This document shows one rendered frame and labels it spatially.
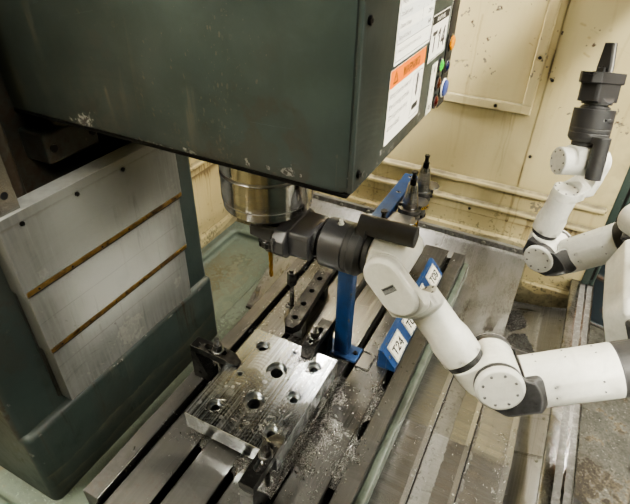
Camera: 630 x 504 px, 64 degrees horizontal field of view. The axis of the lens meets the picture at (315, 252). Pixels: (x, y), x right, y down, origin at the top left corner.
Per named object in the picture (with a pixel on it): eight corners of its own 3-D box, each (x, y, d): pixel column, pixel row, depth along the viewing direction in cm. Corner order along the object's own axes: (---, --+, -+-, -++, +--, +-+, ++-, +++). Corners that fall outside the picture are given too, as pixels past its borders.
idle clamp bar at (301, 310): (331, 289, 157) (331, 273, 153) (297, 346, 137) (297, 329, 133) (316, 285, 158) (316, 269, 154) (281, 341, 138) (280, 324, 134)
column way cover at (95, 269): (197, 292, 154) (173, 132, 124) (72, 406, 120) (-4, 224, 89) (185, 287, 156) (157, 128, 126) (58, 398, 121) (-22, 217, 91)
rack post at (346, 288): (363, 351, 136) (372, 263, 118) (355, 364, 132) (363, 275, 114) (329, 338, 139) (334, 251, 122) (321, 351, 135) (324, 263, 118)
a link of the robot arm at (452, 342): (409, 305, 91) (468, 386, 94) (409, 331, 81) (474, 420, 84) (461, 275, 87) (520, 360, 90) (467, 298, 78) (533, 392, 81)
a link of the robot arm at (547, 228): (558, 184, 130) (529, 241, 143) (539, 197, 124) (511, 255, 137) (597, 204, 125) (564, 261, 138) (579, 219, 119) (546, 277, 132)
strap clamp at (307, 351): (332, 351, 135) (334, 309, 127) (309, 385, 126) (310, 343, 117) (321, 346, 137) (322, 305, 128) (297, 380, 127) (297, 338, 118)
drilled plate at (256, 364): (337, 373, 124) (338, 360, 121) (276, 471, 103) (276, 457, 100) (257, 341, 132) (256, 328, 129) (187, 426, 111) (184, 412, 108)
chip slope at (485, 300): (511, 304, 194) (529, 249, 179) (468, 449, 144) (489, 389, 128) (307, 241, 227) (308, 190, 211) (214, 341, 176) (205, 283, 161)
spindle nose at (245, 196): (240, 175, 97) (236, 114, 90) (322, 185, 94) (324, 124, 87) (207, 218, 84) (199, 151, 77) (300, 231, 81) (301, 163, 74)
